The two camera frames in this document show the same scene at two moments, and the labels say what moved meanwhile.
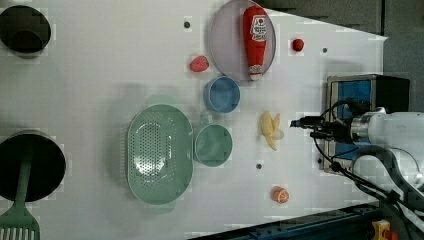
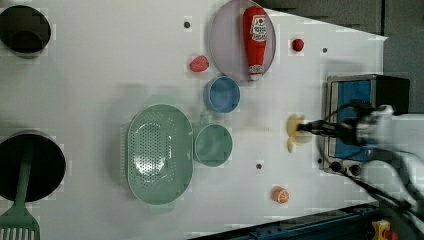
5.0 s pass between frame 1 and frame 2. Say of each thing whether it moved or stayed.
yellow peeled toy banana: moved
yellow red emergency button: stayed
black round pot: stayed
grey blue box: stayed
